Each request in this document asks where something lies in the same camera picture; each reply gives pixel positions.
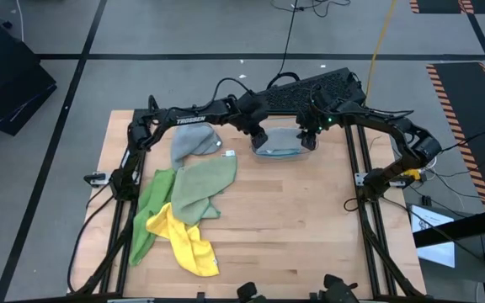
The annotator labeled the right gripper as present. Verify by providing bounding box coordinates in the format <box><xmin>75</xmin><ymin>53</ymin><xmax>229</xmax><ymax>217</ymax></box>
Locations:
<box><xmin>296</xmin><ymin>104</ymin><xmax>332</xmax><ymax>151</ymax></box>

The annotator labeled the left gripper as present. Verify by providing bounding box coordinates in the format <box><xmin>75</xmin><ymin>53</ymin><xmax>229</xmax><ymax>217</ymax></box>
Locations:
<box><xmin>242</xmin><ymin>107</ymin><xmax>269</xmax><ymax>149</ymax></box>

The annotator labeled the light blue microfiber towel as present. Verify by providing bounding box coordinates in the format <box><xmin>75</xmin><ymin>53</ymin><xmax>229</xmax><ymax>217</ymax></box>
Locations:
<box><xmin>253</xmin><ymin>149</ymin><xmax>311</xmax><ymax>160</ymax></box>

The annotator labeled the plain grey microfiber towel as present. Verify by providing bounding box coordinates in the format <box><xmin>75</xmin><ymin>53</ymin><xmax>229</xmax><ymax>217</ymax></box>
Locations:
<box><xmin>170</xmin><ymin>122</ymin><xmax>223</xmax><ymax>172</ymax></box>

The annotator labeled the pale green microfiber towel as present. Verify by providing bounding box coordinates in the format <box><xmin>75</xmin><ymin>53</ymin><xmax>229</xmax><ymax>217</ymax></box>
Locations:
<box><xmin>170</xmin><ymin>150</ymin><xmax>238</xmax><ymax>227</ymax></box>

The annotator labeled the yellow microfiber towel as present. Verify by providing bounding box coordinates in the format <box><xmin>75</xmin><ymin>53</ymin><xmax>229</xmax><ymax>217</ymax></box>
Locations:
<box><xmin>146</xmin><ymin>203</ymin><xmax>221</xmax><ymax>278</ymax></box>

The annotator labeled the bright green microfiber towel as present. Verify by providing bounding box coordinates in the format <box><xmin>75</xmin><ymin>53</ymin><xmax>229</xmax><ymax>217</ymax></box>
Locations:
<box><xmin>128</xmin><ymin>167</ymin><xmax>177</xmax><ymax>267</ymax></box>

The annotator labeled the clear plastic bin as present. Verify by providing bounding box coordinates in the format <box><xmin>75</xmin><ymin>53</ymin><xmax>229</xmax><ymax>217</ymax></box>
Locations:
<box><xmin>248</xmin><ymin>125</ymin><xmax>319</xmax><ymax>163</ymax></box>

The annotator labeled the black perforated computer case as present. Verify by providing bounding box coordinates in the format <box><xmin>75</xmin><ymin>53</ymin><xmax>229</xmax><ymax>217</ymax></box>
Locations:
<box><xmin>263</xmin><ymin>66</ymin><xmax>368</xmax><ymax>113</ymax></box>

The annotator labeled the black hazard-striped floor mat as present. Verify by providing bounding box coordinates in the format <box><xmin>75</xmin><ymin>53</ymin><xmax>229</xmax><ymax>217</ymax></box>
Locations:
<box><xmin>425</xmin><ymin>61</ymin><xmax>485</xmax><ymax>211</ymax></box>
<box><xmin>408</xmin><ymin>0</ymin><xmax>485</xmax><ymax>15</ymax></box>

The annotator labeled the white printed sheet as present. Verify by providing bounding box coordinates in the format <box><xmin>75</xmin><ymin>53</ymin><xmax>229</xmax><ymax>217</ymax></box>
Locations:
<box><xmin>410</xmin><ymin>205</ymin><xmax>456</xmax><ymax>269</ymax></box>

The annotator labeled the black metal beam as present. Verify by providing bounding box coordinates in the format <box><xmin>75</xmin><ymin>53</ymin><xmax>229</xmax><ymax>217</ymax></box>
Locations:
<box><xmin>413</xmin><ymin>205</ymin><xmax>485</xmax><ymax>249</ymax></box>

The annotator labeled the large black equipment case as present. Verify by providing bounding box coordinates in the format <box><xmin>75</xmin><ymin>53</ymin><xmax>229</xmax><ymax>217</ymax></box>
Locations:
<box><xmin>0</xmin><ymin>23</ymin><xmax>58</xmax><ymax>137</ymax></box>

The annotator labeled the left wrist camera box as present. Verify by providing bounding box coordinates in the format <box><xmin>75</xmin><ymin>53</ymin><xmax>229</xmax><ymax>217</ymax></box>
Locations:
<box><xmin>237</xmin><ymin>92</ymin><xmax>265</xmax><ymax>113</ymax></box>

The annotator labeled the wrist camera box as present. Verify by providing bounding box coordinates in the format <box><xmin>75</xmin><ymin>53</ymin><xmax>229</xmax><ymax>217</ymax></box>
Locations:
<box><xmin>237</xmin><ymin>92</ymin><xmax>265</xmax><ymax>113</ymax></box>
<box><xmin>309</xmin><ymin>86</ymin><xmax>337</xmax><ymax>110</ymax></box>

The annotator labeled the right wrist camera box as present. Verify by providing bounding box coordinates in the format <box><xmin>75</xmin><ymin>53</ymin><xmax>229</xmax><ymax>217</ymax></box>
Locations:
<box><xmin>309</xmin><ymin>86</ymin><xmax>337</xmax><ymax>110</ymax></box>

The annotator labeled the black metal table frame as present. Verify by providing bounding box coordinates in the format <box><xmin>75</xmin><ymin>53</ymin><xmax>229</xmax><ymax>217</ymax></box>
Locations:
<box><xmin>67</xmin><ymin>94</ymin><xmax>431</xmax><ymax>303</ymax></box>

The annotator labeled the black floor cable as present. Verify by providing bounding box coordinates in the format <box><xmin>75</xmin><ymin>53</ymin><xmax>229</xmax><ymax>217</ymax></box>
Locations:
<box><xmin>266</xmin><ymin>0</ymin><xmax>301</xmax><ymax>91</ymax></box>

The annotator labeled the yellow cable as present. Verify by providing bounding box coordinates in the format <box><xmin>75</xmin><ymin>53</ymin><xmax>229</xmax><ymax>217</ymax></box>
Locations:
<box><xmin>364</xmin><ymin>0</ymin><xmax>398</xmax><ymax>96</ymax></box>

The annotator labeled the black leader arm handle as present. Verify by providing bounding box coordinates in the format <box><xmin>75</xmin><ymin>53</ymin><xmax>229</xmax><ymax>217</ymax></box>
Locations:
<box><xmin>317</xmin><ymin>274</ymin><xmax>360</xmax><ymax>303</ymax></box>
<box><xmin>237</xmin><ymin>281</ymin><xmax>269</xmax><ymax>303</ymax></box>

